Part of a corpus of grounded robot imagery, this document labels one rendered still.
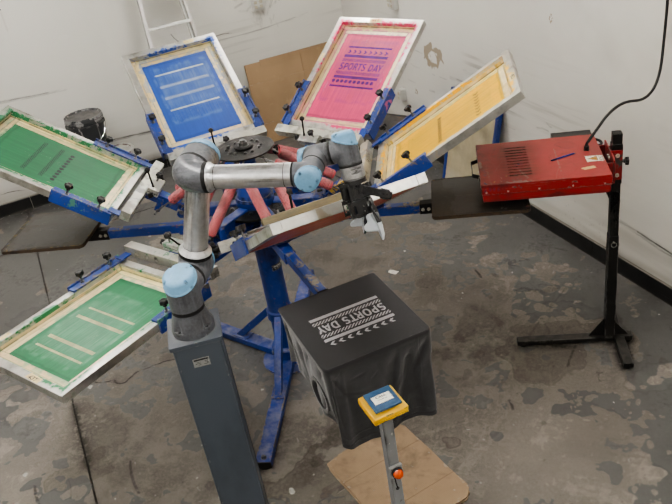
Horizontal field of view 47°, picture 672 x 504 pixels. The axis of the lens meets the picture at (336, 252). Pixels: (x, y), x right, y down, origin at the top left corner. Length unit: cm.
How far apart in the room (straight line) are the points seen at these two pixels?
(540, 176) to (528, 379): 111
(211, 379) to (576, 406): 195
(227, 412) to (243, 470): 30
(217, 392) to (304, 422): 128
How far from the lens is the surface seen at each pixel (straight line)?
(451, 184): 398
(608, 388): 415
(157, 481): 403
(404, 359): 300
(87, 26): 692
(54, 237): 432
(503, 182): 362
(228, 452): 304
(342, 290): 325
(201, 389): 284
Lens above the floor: 273
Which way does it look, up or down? 30 degrees down
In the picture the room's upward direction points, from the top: 10 degrees counter-clockwise
